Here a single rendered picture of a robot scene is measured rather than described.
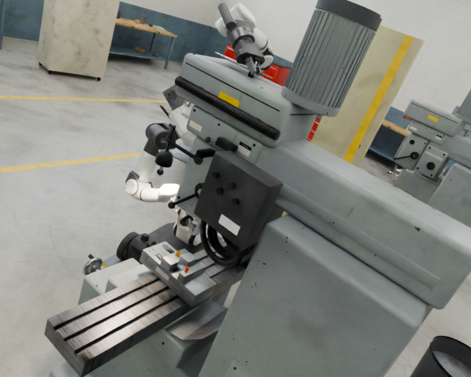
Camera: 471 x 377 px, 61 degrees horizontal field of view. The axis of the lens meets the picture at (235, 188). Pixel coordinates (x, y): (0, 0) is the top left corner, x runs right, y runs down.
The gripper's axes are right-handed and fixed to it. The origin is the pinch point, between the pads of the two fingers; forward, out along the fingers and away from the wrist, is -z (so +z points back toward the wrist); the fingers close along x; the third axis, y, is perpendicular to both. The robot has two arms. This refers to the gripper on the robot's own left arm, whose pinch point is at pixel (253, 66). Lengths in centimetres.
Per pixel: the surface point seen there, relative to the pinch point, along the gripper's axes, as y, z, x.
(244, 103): -2.4, -15.8, 10.0
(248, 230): -6, -58, 25
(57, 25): -394, 457, -114
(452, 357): -82, -141, -193
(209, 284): -77, -57, -10
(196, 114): -21.8, -6.6, 13.9
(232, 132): -12.3, -20.2, 9.3
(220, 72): -4.3, -2.0, 13.3
